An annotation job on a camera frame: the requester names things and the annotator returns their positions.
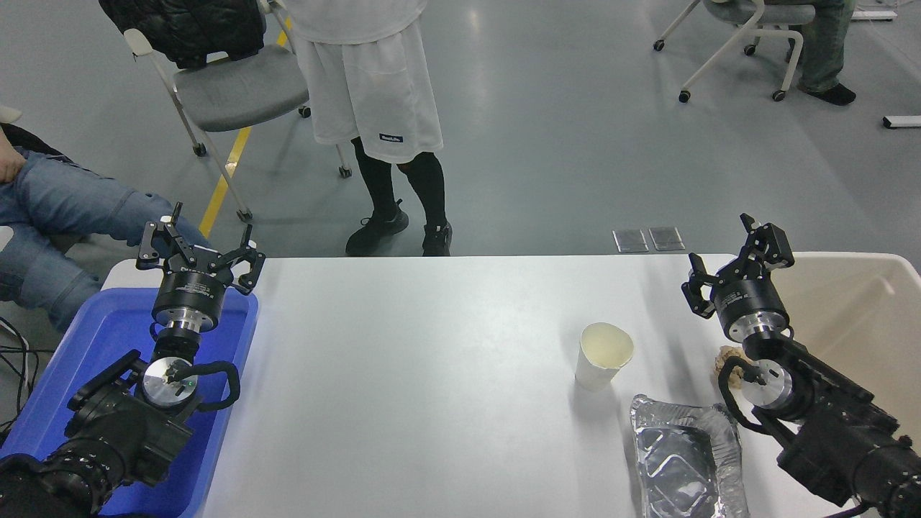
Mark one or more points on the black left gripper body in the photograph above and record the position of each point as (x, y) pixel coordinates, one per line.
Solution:
(188, 291)

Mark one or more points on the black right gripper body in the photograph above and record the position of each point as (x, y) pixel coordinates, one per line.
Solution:
(748, 298)

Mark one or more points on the white paper cup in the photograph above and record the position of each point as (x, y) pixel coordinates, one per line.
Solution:
(597, 370)

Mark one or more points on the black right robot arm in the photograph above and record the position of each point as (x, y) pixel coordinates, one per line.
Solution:
(842, 432)

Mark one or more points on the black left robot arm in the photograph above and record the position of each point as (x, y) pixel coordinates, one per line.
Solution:
(122, 432)

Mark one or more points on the person's hand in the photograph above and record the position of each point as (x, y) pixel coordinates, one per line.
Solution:
(8, 162)

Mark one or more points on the crumpled tan paper ball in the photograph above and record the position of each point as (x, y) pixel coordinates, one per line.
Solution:
(725, 355)

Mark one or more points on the silver floor plate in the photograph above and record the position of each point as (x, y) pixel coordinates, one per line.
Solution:
(630, 241)
(666, 239)

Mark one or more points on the blue plastic tray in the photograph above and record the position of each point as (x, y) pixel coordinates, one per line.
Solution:
(101, 331)

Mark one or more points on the large pale bin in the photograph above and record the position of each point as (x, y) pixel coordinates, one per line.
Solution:
(856, 316)

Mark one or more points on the seated person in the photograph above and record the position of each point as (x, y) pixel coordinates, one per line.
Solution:
(65, 208)
(824, 43)

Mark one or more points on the silver foil tray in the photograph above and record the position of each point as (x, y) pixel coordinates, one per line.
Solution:
(683, 460)

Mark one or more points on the white floor bar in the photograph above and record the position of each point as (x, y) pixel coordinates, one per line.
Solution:
(903, 121)

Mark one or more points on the standing person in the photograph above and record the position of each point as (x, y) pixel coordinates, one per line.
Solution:
(367, 79)

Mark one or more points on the black jacket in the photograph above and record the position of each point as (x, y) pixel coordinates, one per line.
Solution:
(187, 29)

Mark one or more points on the white wheeled chair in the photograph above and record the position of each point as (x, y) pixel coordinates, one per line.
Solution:
(755, 18)

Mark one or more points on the grey chair with white frame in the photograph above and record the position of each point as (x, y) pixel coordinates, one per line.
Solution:
(237, 93)

